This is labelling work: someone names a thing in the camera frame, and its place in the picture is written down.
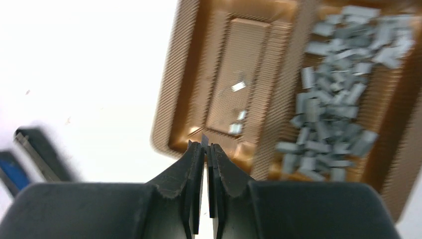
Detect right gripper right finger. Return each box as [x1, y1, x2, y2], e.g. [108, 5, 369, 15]
[207, 144, 399, 239]

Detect black stapler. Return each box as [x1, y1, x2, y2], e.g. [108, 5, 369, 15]
[14, 127, 77, 182]

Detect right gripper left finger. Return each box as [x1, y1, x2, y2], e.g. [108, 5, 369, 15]
[0, 142, 205, 239]

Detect loose staples in tray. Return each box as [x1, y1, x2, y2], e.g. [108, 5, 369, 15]
[227, 80, 248, 135]

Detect brown plastic tray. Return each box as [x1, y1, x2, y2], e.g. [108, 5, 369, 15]
[151, 0, 422, 221]

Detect pile of staple strips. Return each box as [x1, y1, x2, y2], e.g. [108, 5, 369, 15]
[276, 4, 421, 181]

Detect blue stapler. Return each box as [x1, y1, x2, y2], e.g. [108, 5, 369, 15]
[0, 151, 32, 197]

